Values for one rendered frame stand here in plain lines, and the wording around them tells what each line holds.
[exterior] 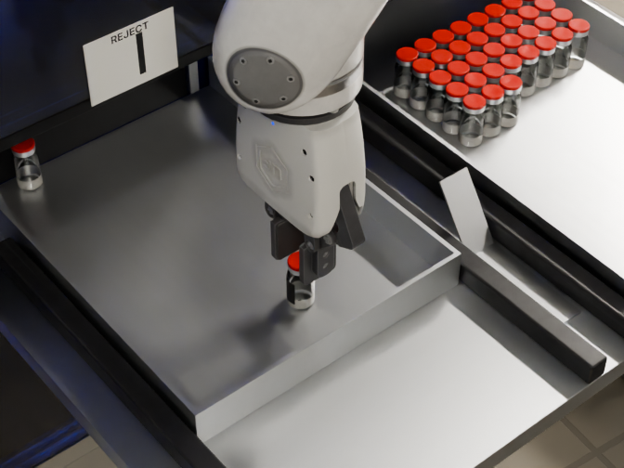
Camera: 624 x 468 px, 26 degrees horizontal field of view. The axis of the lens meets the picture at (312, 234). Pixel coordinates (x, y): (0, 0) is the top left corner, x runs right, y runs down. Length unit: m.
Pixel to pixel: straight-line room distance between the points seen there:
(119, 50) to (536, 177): 0.38
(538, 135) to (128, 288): 0.40
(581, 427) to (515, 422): 1.15
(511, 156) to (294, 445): 0.37
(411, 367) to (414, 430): 0.06
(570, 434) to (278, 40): 1.45
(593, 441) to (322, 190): 1.27
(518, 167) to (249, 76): 0.47
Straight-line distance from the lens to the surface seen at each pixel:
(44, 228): 1.17
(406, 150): 1.20
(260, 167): 0.98
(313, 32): 0.77
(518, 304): 1.07
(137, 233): 1.15
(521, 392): 1.04
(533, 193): 1.19
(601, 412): 2.19
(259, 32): 0.78
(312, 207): 0.95
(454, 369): 1.05
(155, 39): 1.11
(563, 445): 2.14
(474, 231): 1.13
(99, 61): 1.09
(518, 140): 1.25
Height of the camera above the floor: 1.67
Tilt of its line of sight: 44 degrees down
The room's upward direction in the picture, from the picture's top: straight up
